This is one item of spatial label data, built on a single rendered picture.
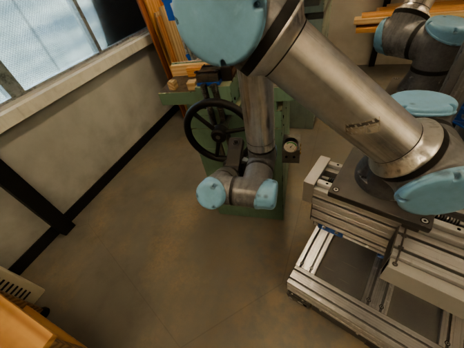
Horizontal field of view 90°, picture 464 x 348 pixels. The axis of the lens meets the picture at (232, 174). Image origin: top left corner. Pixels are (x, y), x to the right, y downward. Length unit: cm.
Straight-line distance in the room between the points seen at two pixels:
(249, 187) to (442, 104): 39
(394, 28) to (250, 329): 137
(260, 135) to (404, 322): 93
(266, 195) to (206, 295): 97
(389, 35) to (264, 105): 66
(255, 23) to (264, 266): 128
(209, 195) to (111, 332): 116
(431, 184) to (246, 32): 33
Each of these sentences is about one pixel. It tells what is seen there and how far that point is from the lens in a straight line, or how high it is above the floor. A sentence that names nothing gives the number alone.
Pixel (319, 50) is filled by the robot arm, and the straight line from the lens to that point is 35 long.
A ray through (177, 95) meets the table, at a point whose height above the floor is 89.
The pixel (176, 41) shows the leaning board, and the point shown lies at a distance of 254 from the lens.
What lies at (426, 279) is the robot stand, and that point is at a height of 73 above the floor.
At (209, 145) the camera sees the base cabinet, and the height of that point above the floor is 61.
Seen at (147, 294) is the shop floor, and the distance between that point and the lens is 156.
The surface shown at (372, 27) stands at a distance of 294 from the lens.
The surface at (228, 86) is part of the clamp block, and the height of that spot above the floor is 96.
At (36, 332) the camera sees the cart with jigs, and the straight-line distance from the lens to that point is 112.
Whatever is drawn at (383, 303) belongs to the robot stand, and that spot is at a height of 21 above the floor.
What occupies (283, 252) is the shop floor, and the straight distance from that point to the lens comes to 147.
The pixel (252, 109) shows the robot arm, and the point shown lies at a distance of 54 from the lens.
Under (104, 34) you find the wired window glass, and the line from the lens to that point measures 246.
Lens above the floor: 131
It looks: 44 degrees down
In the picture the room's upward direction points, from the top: 13 degrees counter-clockwise
